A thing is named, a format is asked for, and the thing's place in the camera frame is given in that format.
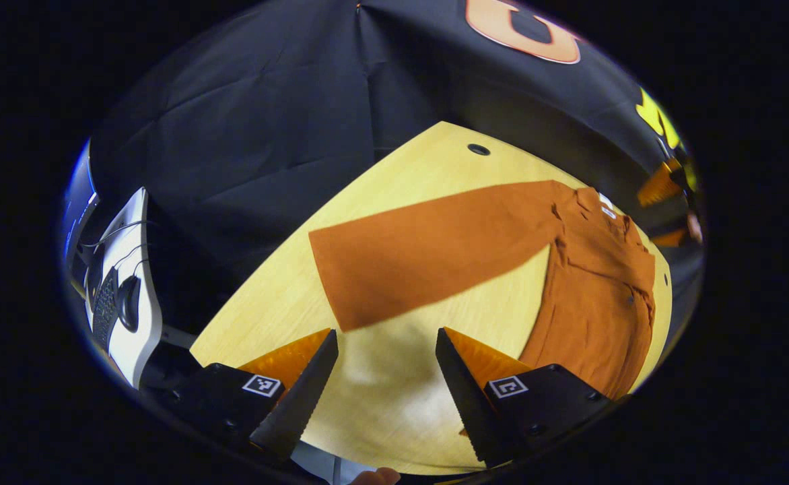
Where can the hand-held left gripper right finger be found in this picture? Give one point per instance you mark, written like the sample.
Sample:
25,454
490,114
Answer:
467,397

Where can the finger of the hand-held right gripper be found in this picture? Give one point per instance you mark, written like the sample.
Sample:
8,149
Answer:
670,238
657,188

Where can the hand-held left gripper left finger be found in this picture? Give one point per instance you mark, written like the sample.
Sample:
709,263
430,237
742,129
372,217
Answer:
300,394

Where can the orange button jacket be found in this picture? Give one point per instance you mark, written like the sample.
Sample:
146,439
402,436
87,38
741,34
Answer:
435,249

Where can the white paper hang tag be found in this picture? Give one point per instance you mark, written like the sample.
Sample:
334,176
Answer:
604,199

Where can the white side desk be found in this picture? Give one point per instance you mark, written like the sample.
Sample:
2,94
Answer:
140,350

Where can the black computer mouse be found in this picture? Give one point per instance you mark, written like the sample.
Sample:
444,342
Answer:
129,303

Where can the black keyboard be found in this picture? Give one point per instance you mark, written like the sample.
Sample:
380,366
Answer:
105,310

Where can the black backdrop cloth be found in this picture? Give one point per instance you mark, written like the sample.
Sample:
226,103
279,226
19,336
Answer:
266,135

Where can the computer monitor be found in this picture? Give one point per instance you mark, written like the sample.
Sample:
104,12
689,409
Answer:
78,202

